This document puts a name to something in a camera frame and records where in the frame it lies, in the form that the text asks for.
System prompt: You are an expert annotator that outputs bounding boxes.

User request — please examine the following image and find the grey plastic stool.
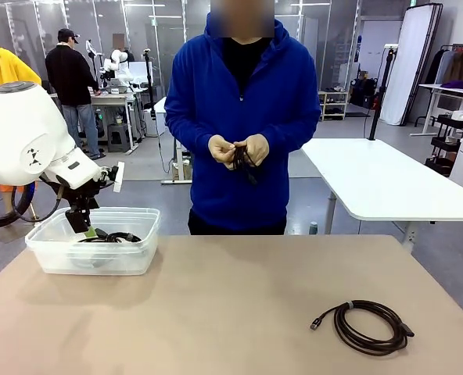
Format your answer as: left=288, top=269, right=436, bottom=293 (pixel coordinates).
left=106, top=123, right=133, bottom=154

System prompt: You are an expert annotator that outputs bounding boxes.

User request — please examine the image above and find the person's left hand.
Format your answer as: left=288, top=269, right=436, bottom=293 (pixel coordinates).
left=243, top=133, right=271, bottom=166

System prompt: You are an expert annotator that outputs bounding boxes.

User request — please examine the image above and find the wooden shoe rack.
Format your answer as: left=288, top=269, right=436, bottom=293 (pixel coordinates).
left=318, top=91, right=350, bottom=121

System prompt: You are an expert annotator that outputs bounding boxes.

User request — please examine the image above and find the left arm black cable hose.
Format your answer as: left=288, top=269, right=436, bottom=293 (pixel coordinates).
left=0, top=180, right=66, bottom=230

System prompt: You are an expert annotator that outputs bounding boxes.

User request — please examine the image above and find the clear plastic storage box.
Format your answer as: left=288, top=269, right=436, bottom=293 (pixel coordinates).
left=24, top=206, right=162, bottom=277

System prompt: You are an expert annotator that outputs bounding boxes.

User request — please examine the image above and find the person in blue hoodie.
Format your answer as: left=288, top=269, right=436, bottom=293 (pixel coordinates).
left=163, top=0, right=321, bottom=236

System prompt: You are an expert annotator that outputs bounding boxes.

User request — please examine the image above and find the black pole with lamp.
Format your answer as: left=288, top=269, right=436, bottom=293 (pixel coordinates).
left=368, top=44, right=400, bottom=141

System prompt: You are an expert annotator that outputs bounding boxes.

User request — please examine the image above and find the white desk with thin legs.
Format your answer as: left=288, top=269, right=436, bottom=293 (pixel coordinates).
left=410, top=83, right=463, bottom=137

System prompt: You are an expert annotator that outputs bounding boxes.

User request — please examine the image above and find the person's left forearm blue sleeve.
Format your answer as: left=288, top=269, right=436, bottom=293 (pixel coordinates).
left=262, top=112, right=321, bottom=156

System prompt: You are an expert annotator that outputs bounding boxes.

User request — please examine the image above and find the small white background robot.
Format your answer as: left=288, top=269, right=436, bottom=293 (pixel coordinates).
left=102, top=48, right=131, bottom=85

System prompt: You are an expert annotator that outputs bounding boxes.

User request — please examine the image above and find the white device on stand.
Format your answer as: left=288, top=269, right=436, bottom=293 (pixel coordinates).
left=84, top=37, right=100, bottom=89

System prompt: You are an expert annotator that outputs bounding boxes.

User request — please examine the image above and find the white folding partition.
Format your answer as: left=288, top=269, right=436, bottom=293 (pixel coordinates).
left=379, top=2, right=444, bottom=127

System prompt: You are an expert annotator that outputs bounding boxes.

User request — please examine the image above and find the long black power cable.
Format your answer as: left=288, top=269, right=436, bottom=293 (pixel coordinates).
left=77, top=229, right=117, bottom=245

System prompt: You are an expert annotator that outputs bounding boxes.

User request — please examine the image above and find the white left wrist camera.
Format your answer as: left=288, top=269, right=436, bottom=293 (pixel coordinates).
left=100, top=160, right=125, bottom=193

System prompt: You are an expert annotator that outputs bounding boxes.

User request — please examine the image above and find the person's right forearm blue sleeve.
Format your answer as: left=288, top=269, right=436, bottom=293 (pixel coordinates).
left=164, top=109, right=217, bottom=158

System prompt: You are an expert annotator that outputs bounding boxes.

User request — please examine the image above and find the white standing desk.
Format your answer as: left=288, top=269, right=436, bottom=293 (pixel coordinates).
left=153, top=95, right=196, bottom=185

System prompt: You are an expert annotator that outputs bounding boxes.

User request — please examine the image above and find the person's right hand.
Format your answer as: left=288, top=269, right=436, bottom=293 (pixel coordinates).
left=207, top=134, right=238, bottom=163

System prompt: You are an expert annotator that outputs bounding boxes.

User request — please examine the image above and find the thick black USB cable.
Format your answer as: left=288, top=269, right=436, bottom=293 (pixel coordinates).
left=310, top=299, right=415, bottom=357

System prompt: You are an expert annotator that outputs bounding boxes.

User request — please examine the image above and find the black background tripod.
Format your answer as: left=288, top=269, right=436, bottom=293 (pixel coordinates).
left=142, top=48, right=157, bottom=118

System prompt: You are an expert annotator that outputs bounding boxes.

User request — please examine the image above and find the clothes rack with coats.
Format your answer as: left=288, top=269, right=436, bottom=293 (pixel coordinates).
left=426, top=43, right=463, bottom=88

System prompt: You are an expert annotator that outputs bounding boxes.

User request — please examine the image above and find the large white table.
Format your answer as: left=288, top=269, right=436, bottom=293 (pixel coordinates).
left=300, top=137, right=463, bottom=245

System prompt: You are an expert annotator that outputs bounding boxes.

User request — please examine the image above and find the black trolley cart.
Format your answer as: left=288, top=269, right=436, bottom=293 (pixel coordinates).
left=425, top=113, right=463, bottom=177

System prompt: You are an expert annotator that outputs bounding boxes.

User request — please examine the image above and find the grey background workbench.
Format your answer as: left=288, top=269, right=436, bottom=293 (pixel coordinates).
left=49, top=87, right=146, bottom=155

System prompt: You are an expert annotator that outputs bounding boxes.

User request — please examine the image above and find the person in black jacket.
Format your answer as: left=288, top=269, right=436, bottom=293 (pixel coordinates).
left=45, top=27, right=107, bottom=160

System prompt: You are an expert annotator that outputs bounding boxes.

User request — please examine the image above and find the thin black USB cable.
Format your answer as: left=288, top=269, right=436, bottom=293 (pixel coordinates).
left=229, top=141, right=264, bottom=186

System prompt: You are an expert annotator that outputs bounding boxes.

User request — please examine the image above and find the person in dark top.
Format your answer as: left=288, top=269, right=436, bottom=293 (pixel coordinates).
left=112, top=34, right=135, bottom=63

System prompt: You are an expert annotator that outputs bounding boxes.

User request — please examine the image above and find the black bags pile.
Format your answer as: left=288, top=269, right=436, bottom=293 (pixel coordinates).
left=350, top=69, right=375, bottom=109

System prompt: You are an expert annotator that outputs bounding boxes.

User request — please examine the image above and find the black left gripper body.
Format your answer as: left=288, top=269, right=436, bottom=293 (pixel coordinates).
left=61, top=180, right=100, bottom=214

